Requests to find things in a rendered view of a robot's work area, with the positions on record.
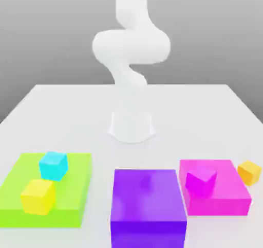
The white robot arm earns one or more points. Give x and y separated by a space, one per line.
131 46

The small cyan cube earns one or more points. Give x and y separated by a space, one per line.
53 166

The small magenta cube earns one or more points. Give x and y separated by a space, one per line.
200 183

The small yellow cube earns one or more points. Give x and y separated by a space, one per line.
38 197

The small orange cube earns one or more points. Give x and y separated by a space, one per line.
249 172

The large purple box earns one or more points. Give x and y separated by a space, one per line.
148 200

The large green box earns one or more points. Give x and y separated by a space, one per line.
72 190

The large pink box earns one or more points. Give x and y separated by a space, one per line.
230 190

